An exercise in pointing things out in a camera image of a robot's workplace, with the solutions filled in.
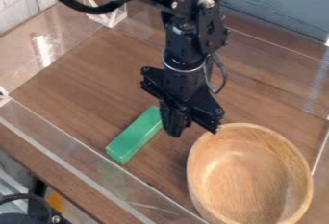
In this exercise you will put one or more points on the black device lower left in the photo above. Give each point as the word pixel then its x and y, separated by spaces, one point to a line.
pixel 34 217

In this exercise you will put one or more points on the brown wooden bowl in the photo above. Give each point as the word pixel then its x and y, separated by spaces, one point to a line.
pixel 248 177

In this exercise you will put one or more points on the clear acrylic enclosure wall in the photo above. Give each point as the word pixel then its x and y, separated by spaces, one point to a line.
pixel 71 74

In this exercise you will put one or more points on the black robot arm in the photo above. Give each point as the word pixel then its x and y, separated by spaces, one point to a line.
pixel 196 34

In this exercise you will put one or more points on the green rectangular block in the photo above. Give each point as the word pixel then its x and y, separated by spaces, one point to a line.
pixel 136 136

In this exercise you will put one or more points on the clear acrylic corner bracket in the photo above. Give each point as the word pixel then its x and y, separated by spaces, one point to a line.
pixel 109 19

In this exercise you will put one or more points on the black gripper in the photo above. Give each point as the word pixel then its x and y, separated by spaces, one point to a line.
pixel 185 96

